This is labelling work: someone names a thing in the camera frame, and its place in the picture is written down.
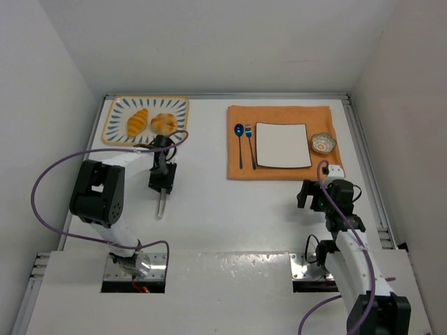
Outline orange striped croissant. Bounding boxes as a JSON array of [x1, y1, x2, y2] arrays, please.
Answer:
[[127, 108, 149, 137]]

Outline silver metal tongs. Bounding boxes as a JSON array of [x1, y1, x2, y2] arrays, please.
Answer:
[[156, 188, 167, 220]]

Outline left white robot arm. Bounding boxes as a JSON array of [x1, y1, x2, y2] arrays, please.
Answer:
[[69, 135, 177, 278]]

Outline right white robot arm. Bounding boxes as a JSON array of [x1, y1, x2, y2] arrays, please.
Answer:
[[297, 179, 411, 334]]

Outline round golden bread roll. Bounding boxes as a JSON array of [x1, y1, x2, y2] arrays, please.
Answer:
[[150, 113, 178, 135]]

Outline small floral sauce dish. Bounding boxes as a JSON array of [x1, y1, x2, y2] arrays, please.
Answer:
[[311, 132, 337, 154]]

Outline white square plate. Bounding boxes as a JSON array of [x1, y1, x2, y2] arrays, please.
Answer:
[[255, 122, 312, 169]]

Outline blue patterned rectangular tray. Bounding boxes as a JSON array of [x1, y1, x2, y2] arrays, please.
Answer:
[[101, 96, 189, 146]]

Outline orange cloth placemat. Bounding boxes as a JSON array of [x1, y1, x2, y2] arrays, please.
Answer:
[[227, 105, 343, 181]]

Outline blue metal fork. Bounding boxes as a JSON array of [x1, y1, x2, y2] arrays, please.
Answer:
[[245, 124, 256, 170]]

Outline blue metal spoon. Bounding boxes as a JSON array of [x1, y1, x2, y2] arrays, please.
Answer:
[[234, 124, 244, 169]]

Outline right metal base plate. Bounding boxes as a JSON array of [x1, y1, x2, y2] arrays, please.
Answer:
[[289, 253, 334, 281]]

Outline metal base plate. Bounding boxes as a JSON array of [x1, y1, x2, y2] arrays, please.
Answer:
[[103, 252, 168, 282], [289, 253, 334, 281]]

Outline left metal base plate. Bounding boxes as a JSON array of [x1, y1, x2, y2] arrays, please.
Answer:
[[103, 252, 168, 282]]

